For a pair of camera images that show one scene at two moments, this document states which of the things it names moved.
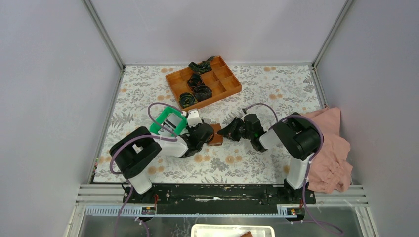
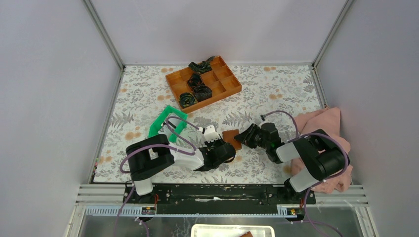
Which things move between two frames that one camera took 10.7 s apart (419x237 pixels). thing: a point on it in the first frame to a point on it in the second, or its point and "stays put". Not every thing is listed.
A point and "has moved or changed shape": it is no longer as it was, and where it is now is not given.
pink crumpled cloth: x=330 y=169 stays put
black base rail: x=245 y=199 stays put
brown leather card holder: x=217 y=139 has moved or changed shape
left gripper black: x=190 y=129 to x=216 y=142
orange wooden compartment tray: x=223 y=82 stays put
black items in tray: x=201 y=92 stays put
